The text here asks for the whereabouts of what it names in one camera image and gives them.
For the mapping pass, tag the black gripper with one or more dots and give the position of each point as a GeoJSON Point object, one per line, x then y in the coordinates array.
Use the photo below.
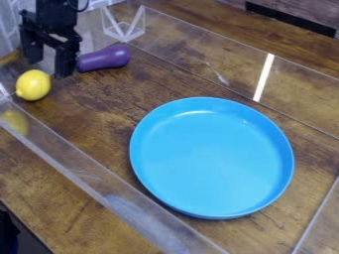
{"type": "Point", "coordinates": [50, 26]}

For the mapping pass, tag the yellow lemon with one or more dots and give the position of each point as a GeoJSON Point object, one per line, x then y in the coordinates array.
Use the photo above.
{"type": "Point", "coordinates": [34, 85]}

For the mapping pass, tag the blue round tray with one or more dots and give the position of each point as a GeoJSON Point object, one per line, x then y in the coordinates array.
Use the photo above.
{"type": "Point", "coordinates": [212, 157]}

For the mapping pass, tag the purple toy eggplant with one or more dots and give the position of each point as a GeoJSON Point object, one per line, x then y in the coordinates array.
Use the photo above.
{"type": "Point", "coordinates": [114, 56]}

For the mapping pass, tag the clear acrylic barrier wall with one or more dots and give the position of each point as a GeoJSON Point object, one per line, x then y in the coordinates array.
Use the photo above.
{"type": "Point", "coordinates": [66, 179]}

